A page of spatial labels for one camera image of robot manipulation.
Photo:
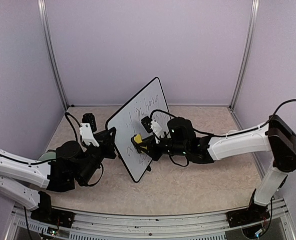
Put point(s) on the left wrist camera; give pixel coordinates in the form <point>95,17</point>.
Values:
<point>87,129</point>

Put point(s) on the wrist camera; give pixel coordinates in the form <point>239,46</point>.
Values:
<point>152,126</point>
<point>87,129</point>

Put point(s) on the pale green ceramic bowl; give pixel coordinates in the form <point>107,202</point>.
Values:
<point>50,155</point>

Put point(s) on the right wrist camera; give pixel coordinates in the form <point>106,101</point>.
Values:
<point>152,126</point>

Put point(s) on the white whiteboard black frame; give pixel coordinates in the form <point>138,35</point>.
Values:
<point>127,122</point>

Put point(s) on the right aluminium corner post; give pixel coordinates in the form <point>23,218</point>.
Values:
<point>246,54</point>

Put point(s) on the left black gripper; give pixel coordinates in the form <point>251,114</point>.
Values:
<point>107,143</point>

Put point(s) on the yellow black whiteboard eraser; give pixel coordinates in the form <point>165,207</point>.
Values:
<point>136,140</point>

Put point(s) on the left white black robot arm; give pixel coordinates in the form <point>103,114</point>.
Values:
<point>27,181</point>

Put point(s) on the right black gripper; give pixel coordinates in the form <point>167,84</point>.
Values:
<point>149,142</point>

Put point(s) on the aluminium front rail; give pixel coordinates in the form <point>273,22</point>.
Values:
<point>218,225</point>

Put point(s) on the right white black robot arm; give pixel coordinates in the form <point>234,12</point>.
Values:
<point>272,136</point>

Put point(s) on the aluminium corner post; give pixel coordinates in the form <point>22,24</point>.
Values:
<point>51,53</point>
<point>246,54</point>

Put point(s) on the left aluminium corner post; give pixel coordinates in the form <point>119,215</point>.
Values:
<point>51,53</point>

